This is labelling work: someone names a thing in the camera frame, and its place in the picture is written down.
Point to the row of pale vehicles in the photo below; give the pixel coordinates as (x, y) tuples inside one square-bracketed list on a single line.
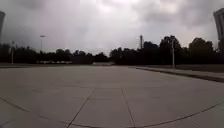
[(53, 62)]

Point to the tall street lamp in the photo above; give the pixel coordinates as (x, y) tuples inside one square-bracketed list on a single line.
[(41, 41)]

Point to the dark raised kerb strip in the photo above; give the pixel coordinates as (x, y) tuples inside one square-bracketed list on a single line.
[(186, 73)]

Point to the pale pole with lamp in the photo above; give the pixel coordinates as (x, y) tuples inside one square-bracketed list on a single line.
[(173, 55)]

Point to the lattice mast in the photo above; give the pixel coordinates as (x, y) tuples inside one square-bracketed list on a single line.
[(141, 41)]

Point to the row of dark trees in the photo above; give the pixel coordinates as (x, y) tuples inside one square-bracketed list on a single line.
[(150, 55)]

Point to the tall pale building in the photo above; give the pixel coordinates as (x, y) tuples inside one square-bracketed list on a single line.
[(220, 23)]

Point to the low pale building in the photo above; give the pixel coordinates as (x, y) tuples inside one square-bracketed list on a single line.
[(102, 63)]

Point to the grey stone slab plaza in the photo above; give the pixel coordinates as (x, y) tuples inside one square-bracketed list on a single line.
[(106, 83)]

